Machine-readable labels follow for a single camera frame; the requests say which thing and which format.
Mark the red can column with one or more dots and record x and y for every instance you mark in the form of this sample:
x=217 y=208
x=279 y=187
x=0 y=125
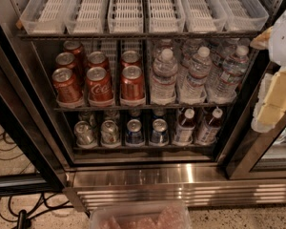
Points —
x=132 y=83
x=98 y=59
x=130 y=58

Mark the water bottle back middle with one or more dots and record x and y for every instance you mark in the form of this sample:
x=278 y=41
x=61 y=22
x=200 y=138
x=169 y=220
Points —
x=188 y=49

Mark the silver can bottom left back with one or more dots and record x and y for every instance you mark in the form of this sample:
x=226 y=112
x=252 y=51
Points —
x=88 y=116

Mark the water bottle back left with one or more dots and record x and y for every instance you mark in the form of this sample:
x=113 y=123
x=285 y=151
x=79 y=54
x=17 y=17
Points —
x=163 y=48

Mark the blue can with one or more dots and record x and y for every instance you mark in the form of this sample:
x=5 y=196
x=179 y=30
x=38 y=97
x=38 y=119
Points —
x=134 y=134
x=159 y=135

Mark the clear bin far right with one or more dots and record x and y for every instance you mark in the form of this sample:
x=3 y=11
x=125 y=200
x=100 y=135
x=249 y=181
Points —
x=244 y=15

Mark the open left fridge door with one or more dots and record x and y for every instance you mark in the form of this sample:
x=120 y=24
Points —
x=17 y=121

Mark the red can left back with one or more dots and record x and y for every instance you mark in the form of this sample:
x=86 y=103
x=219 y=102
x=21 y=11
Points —
x=77 y=49

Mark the dark drink bottle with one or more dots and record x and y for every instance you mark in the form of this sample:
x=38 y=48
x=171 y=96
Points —
x=184 y=126
x=209 y=127

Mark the silver can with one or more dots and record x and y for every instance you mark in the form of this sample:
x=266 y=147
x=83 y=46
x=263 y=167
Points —
x=109 y=132
x=88 y=116
x=84 y=133
x=113 y=115

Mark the water bottle back right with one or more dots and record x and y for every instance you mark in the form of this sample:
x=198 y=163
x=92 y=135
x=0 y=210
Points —
x=222 y=48

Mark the clear plastic container on floor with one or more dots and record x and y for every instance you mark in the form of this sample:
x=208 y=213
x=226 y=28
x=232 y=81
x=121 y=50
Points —
x=165 y=214

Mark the dark drink bottle right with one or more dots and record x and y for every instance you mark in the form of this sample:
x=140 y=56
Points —
x=209 y=127

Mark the red can front left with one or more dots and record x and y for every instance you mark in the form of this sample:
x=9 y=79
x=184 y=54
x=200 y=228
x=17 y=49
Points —
x=65 y=82

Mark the clear bin far left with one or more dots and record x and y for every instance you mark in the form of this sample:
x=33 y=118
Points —
x=44 y=16

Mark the dark drink bottle left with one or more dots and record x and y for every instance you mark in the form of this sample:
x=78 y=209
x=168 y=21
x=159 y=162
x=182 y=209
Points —
x=184 y=126

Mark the water bottle front middle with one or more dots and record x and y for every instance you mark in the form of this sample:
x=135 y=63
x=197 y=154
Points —
x=196 y=77

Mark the red can left middle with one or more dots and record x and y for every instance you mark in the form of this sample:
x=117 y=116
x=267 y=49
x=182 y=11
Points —
x=66 y=60

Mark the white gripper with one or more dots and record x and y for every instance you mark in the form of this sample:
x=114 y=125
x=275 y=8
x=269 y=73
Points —
x=283 y=42

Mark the water bottle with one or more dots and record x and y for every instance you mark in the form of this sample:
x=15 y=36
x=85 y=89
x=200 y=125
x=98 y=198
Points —
x=188 y=49
x=232 y=71
x=163 y=48
x=222 y=48
x=163 y=75
x=196 y=77

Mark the clear bin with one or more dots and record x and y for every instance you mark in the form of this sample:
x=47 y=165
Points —
x=165 y=16
x=125 y=16
x=244 y=15
x=86 y=16
x=204 y=15
x=44 y=16

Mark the red Coca-Cola can front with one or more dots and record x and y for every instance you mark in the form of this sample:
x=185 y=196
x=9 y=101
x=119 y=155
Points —
x=99 y=84

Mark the stainless steel glass-door fridge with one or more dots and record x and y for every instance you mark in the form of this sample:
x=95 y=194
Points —
x=226 y=172

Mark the water bottle front right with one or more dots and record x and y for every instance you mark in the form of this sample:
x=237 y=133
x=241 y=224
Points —
x=232 y=71

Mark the water bottle front left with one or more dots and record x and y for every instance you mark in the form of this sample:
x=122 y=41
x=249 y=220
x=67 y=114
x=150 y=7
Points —
x=163 y=75

